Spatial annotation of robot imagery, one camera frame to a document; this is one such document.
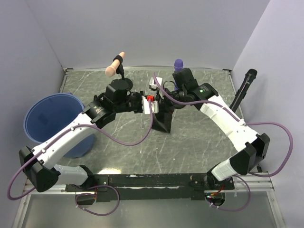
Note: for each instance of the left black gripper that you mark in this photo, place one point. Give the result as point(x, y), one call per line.
point(139, 95)

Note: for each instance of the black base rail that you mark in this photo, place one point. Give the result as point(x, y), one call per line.
point(192, 186)

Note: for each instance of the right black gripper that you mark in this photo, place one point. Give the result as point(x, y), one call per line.
point(165, 104)

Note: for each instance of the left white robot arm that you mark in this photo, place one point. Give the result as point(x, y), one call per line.
point(40, 163)

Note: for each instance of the blue plastic trash bin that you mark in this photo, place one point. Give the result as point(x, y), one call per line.
point(53, 114)

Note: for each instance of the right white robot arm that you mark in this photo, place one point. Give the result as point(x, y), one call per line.
point(251, 146)

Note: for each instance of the beige microphone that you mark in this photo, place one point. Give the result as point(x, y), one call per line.
point(116, 67)

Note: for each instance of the purple microphone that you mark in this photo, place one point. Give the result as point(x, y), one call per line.
point(178, 65)

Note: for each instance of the black trash bag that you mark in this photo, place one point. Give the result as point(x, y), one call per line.
point(162, 121)

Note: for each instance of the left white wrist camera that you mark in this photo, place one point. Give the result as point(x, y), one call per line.
point(150, 105)

